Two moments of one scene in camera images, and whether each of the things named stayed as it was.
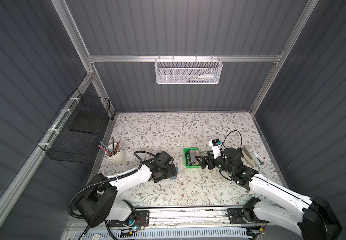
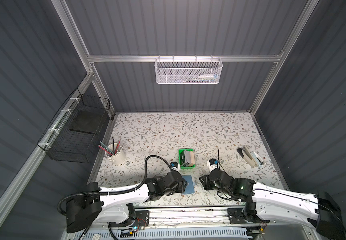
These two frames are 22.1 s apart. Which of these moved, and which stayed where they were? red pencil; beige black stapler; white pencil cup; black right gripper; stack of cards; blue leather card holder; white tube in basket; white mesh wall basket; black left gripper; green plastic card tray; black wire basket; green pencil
Moved: black left gripper; black right gripper; blue leather card holder; green plastic card tray; stack of cards
Stayed: white tube in basket; white pencil cup; green pencil; beige black stapler; red pencil; white mesh wall basket; black wire basket
